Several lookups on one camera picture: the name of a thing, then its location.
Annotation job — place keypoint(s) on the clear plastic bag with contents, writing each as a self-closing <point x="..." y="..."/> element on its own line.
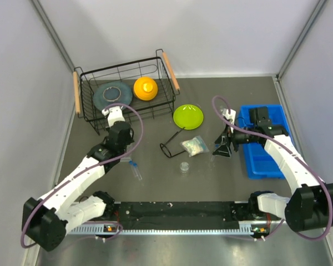
<point x="194" y="146"/>

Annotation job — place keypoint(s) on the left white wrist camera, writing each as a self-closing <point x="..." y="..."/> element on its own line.
<point x="113" y="115"/>

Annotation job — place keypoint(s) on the small clear round dish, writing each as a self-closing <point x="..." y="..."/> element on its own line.
<point x="184" y="167"/>

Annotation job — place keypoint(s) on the blue capped test tube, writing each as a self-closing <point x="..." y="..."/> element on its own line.
<point x="133" y="167"/>
<point x="138" y="172"/>

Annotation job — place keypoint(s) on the black wire basket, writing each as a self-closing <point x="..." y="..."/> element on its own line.
<point x="96" y="89"/>

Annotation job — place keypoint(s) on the orange ribbed bowl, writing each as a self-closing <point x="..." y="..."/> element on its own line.
<point x="145" y="88"/>

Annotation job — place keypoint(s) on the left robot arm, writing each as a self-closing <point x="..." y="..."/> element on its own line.
<point x="50" y="218"/>

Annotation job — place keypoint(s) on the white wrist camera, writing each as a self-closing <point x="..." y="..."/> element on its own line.
<point x="113" y="115"/>
<point x="229" y="115"/>

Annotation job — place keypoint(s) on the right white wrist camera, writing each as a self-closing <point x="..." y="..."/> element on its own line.
<point x="229" y="115"/>

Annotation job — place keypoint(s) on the lime green plate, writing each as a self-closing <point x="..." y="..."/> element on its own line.
<point x="188" y="117"/>

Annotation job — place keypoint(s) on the blue plastic divided bin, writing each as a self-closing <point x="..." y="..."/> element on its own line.
<point x="259" y="164"/>

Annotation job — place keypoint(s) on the clear tube rack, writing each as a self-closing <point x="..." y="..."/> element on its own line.
<point x="125" y="159"/>

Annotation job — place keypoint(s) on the black wire stand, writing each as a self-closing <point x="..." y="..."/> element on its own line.
<point x="167" y="149"/>

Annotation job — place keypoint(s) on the blue ceramic plate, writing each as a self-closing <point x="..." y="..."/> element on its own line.
<point x="110" y="93"/>

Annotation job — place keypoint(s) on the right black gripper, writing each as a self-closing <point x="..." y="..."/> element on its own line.
<point x="229" y="136"/>

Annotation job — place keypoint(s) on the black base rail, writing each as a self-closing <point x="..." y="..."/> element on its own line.
<point x="179" y="215"/>

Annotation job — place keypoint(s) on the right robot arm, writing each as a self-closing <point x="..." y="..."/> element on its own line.
<point x="311" y="203"/>

